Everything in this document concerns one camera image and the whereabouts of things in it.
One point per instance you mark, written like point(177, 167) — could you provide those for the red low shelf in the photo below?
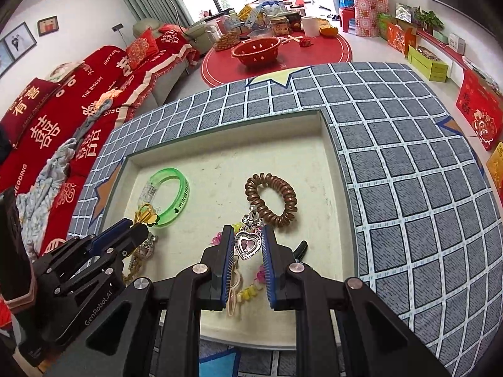
point(456, 57)

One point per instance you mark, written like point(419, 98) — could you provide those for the clear jar of nuts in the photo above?
point(227, 37)

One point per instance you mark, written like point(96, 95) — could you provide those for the red plastic stool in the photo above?
point(347, 19)

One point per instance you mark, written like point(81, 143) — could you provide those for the orange gift box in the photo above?
point(399, 37)

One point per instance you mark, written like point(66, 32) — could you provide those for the round red table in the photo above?
point(326, 55)

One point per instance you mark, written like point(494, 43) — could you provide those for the large framed picture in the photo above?
point(17, 45)

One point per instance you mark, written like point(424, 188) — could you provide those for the green yellow box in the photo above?
point(428, 65)

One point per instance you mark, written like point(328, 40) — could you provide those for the white cup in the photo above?
point(311, 26)

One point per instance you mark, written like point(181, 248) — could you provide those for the red gold gift bag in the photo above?
point(481, 114)

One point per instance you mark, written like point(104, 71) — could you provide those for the red colander bowl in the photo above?
point(255, 51)

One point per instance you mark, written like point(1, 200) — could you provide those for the black hair clip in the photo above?
point(301, 248)

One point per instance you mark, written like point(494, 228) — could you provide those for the green potted plant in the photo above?
point(428, 19)

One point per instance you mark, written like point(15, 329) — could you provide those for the small framed picture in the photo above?
point(48, 26)

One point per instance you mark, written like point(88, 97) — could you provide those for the light blue white cloth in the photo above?
point(47, 188)

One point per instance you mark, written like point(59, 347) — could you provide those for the red patterned cushion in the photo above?
point(141, 49)

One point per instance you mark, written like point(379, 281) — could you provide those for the silver heart pendant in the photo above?
point(247, 245)

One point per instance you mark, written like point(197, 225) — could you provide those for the red covered sofa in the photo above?
point(59, 102)

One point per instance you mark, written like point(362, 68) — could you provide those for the pile of plastic bags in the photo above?
point(263, 8)

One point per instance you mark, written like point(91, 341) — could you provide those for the grey knitted cloth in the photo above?
point(92, 125)

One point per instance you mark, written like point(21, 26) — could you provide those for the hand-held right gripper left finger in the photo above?
point(227, 267)

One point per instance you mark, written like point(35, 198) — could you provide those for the green translucent bangle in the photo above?
point(181, 200)

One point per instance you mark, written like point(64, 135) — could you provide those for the beige recliner armchair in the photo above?
point(157, 27)

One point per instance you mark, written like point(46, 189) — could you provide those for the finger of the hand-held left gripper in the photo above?
point(135, 239)
point(114, 231)

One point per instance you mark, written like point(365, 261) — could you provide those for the beige hair clip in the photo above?
point(232, 302)

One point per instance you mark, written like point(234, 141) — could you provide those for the red cushion gold characters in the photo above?
point(27, 106)

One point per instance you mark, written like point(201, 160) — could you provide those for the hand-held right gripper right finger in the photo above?
point(268, 267)

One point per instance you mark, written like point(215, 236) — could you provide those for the small red wrapper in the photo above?
point(305, 42)

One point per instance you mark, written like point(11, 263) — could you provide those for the beige tray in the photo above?
point(220, 157)

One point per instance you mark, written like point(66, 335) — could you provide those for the plate of oranges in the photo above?
point(329, 31)

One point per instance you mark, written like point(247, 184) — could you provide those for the yellow bow hair clip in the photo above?
point(146, 216)

